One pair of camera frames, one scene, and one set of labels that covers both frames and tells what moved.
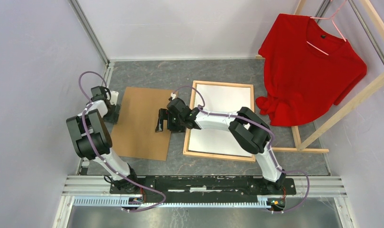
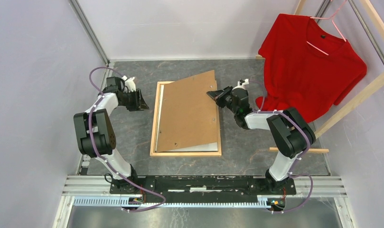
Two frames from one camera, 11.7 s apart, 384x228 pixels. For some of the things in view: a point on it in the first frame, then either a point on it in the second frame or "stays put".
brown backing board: (135, 135) to (188, 116)
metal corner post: (84, 22) stays put
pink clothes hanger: (331, 18) stays put
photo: (222, 99) to (209, 147)
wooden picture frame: (220, 98) to (153, 153)
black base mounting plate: (202, 185) stays put
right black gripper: (164, 114) to (219, 94)
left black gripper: (115, 118) to (139, 102)
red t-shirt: (307, 68) stays put
